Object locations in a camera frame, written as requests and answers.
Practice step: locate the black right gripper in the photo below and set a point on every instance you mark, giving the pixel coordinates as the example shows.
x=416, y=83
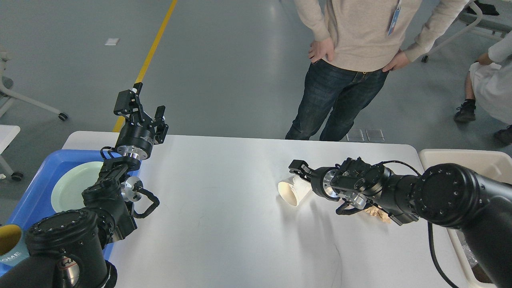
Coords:
x=319, y=178

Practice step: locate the teal mug yellow inside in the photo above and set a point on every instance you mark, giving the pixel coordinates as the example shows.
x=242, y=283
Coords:
x=13, y=249

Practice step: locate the mint green plate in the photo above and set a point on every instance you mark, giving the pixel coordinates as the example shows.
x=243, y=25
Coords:
x=67, y=192

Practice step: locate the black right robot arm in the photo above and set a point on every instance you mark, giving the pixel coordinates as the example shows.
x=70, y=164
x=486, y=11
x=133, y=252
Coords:
x=447, y=195

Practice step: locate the right metal floor plate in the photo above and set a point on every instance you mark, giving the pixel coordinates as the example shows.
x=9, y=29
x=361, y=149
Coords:
x=375, y=135

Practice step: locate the person in beige sweater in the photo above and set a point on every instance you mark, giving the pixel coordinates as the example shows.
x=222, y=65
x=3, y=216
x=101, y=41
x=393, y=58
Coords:
x=356, y=43

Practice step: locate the brown paper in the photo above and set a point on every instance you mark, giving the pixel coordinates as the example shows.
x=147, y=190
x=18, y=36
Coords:
x=377, y=212

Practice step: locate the left metal floor plate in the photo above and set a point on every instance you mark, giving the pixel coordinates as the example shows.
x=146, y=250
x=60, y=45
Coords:
x=355, y=135

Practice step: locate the white paper cup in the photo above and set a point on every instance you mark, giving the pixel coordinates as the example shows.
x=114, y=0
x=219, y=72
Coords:
x=294, y=189

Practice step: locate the white rolling chair base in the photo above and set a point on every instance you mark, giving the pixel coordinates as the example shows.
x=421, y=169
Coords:
x=11, y=96

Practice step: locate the metal floor plate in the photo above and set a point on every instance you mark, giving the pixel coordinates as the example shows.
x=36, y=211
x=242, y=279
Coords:
x=375, y=135
x=355, y=135

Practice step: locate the person in white shirt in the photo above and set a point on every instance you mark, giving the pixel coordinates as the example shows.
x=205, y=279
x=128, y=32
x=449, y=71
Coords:
x=489, y=84

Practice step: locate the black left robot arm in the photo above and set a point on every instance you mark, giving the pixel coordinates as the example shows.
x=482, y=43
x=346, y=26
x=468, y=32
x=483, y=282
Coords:
x=66, y=250

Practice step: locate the blue plastic tray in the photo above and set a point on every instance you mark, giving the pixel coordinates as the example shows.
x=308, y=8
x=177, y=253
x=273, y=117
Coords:
x=35, y=204

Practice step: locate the white plastic bin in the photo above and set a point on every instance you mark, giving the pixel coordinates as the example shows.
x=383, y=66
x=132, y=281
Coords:
x=492, y=164

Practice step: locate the foil tray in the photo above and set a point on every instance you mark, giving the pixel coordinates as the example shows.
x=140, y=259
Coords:
x=472, y=261

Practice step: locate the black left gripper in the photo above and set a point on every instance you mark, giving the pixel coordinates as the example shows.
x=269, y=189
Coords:
x=138, y=136

